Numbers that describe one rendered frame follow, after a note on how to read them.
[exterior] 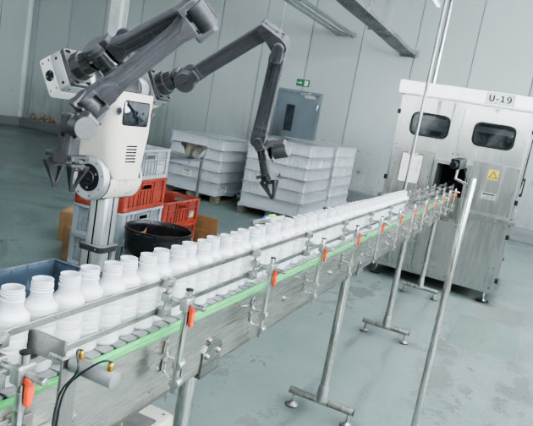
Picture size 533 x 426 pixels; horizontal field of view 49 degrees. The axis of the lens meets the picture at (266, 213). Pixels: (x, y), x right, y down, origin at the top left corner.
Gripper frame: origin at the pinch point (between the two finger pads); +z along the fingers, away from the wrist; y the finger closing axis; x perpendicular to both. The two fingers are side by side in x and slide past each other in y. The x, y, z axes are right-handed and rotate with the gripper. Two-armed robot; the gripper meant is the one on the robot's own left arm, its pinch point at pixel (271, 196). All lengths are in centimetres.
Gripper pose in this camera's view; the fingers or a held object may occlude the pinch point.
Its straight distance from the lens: 230.4
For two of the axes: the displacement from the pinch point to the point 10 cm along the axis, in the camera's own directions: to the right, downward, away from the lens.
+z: 1.7, 9.9, 0.3
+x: -8.9, 1.4, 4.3
